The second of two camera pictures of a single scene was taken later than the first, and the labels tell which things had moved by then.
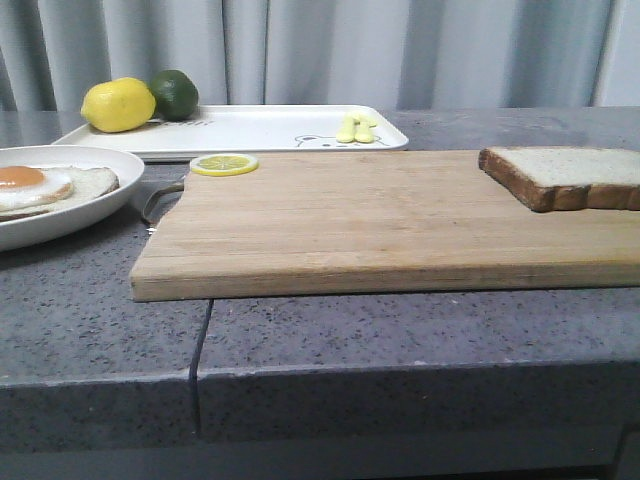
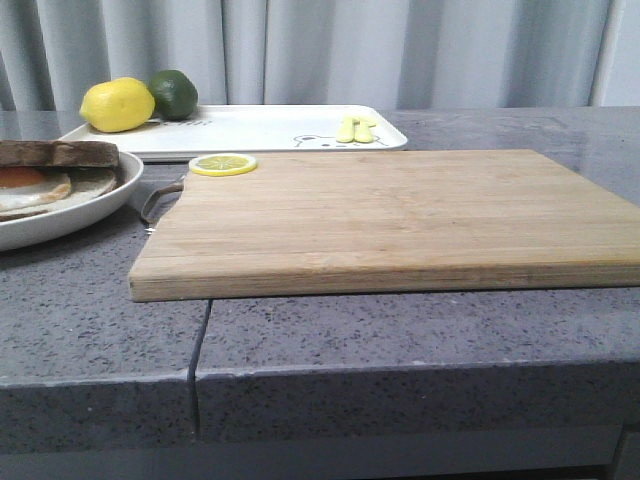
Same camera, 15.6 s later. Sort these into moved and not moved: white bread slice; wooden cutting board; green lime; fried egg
Moved: white bread slice
Not moved: wooden cutting board; green lime; fried egg
